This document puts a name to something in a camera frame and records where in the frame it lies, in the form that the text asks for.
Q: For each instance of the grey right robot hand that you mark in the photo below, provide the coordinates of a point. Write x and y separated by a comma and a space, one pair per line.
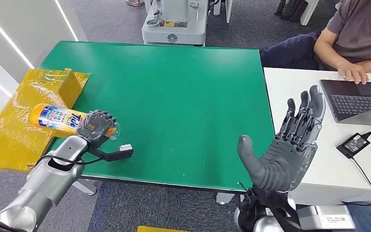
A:
281, 163

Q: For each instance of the orange detergent bottle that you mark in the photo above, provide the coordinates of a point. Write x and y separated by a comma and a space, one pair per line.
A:
56, 118

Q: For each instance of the person's right forearm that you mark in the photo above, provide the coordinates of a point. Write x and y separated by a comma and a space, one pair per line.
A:
326, 54

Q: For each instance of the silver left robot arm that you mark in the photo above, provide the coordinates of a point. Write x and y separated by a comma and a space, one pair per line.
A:
41, 182

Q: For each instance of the white table foot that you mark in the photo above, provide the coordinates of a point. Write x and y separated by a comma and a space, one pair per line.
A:
84, 187
224, 198

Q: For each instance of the black power adapter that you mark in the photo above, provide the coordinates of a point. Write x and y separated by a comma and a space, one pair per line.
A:
353, 144

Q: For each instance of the dark grey laptop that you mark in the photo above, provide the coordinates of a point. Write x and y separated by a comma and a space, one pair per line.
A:
353, 104

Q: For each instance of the person's leg in jeans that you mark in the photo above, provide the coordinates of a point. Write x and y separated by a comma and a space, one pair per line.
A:
369, 221

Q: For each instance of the person's right hand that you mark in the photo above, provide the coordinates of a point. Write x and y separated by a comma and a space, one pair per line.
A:
353, 72

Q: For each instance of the yellow taped object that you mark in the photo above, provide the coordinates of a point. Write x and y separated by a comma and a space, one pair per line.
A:
160, 229

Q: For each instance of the person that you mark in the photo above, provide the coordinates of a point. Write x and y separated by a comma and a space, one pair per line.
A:
355, 28

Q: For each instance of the white desk leg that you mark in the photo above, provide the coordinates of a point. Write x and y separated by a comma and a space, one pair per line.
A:
309, 12

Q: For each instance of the white furniture panel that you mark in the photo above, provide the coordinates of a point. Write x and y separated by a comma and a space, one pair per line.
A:
224, 9

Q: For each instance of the white robot stand machine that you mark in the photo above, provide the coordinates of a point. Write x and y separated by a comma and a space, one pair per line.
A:
174, 30

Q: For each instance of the round metal base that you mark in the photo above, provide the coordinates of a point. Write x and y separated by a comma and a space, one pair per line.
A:
135, 2

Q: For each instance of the yellow taped cardboard box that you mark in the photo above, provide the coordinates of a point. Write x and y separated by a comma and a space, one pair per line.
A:
12, 141

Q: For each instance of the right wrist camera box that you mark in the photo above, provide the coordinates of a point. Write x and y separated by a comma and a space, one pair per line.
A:
324, 217

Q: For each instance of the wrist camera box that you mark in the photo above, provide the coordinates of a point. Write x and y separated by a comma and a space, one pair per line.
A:
324, 217
121, 154

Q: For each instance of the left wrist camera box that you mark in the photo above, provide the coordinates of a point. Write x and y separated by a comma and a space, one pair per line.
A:
121, 154

